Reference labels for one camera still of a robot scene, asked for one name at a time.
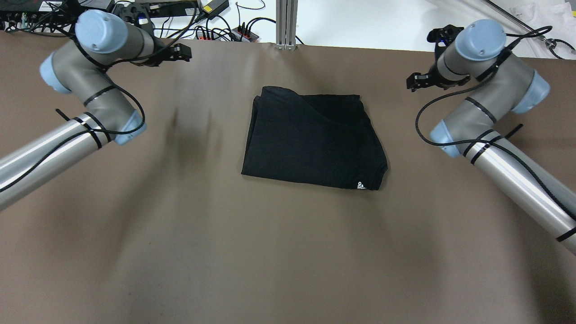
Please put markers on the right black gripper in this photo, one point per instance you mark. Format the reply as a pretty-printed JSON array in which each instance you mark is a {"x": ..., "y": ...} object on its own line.
[{"x": 435, "y": 78}]

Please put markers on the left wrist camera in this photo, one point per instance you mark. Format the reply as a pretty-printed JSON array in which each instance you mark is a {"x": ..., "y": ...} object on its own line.
[{"x": 134, "y": 13}]

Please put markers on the black printed t-shirt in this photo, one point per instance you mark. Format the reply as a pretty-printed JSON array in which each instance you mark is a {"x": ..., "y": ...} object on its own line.
[{"x": 318, "y": 139}]

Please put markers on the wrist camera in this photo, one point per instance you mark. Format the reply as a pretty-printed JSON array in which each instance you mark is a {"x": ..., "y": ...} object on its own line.
[
  {"x": 442, "y": 37},
  {"x": 134, "y": 13}
]

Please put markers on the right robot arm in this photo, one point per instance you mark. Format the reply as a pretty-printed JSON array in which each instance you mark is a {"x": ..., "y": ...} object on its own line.
[{"x": 505, "y": 84}]

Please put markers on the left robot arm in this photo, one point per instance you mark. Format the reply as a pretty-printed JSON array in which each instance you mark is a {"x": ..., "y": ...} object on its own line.
[{"x": 111, "y": 113}]

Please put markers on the red power strip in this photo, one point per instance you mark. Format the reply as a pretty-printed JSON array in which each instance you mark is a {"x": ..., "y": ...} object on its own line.
[{"x": 216, "y": 34}]

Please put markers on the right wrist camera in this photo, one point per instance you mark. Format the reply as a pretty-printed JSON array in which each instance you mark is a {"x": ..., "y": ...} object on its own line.
[{"x": 442, "y": 37}]

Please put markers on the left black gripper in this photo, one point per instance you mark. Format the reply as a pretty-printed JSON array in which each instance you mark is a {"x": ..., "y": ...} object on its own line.
[{"x": 163, "y": 53}]

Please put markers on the black power adapter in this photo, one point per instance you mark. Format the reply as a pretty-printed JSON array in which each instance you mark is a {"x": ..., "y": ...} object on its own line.
[{"x": 177, "y": 8}]

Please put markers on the aluminium frame post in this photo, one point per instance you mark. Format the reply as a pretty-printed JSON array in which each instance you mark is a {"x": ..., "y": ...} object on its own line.
[{"x": 286, "y": 23}]

